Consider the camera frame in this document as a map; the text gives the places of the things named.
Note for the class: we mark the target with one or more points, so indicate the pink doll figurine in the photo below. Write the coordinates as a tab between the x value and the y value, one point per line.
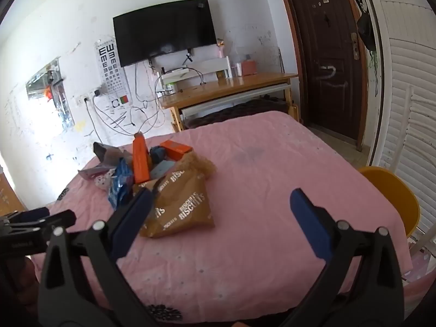
221	49

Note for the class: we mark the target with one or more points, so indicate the green white can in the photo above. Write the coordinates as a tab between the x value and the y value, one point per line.
171	88

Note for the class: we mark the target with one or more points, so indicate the grey foil packet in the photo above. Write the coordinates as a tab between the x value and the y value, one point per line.
109	153

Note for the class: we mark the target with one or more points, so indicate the white wall socket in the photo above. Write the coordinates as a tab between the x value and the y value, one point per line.
92	94

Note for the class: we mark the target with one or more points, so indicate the pink flat packet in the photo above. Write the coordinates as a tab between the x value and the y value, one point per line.
90	173

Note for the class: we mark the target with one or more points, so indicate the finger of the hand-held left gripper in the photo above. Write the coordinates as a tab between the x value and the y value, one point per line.
61	219
34	214

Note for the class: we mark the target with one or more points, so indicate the yellow plastic bin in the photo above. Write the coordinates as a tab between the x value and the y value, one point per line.
391	194

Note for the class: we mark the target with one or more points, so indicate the black wall television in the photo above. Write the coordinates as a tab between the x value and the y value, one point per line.
163	30

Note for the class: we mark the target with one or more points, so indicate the light blue packet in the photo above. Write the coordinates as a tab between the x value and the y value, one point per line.
161	169

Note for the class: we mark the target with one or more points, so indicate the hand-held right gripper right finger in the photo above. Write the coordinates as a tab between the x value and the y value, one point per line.
311	224

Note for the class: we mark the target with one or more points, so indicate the silver wall mirror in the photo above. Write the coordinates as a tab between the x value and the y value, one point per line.
51	92

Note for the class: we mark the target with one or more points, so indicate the white patterned packet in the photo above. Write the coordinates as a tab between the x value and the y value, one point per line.
104	182

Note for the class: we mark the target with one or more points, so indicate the white louvered wardrobe door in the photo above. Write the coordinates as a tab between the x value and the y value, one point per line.
402	58

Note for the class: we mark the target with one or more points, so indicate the small orange box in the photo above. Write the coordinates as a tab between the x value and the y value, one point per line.
177	149

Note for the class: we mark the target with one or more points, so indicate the pink bed sheet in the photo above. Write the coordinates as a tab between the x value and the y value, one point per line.
255	177

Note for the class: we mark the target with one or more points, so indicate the dark brown door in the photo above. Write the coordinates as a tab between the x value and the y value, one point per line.
327	58

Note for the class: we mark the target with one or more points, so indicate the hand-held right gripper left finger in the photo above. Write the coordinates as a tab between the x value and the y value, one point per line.
131	221

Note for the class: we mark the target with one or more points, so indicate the eye chart poster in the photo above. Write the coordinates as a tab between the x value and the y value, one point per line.
110	64

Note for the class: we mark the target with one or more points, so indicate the pink sheer fabric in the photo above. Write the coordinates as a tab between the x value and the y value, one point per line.
422	269

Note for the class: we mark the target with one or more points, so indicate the white router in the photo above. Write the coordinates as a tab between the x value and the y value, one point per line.
175	71

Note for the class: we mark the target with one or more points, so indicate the white desktop shelf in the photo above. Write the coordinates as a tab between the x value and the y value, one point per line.
211	64

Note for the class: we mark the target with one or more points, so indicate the wooden desk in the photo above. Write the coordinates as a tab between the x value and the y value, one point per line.
218	87

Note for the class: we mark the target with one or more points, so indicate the blue snack packet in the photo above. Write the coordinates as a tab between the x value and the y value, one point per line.
119	184

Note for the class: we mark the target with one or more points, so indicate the tall orange box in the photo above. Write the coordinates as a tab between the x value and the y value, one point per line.
140	163

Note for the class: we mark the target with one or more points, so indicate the black hanging bag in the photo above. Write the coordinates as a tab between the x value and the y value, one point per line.
364	30

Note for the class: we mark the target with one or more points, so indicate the brown printed snack bag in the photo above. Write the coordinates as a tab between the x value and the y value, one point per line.
184	211

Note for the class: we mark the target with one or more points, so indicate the salmon pink box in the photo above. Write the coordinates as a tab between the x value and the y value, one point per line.
248	67

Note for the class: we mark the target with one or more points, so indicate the dark blue pouch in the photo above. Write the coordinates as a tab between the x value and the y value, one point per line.
157	154

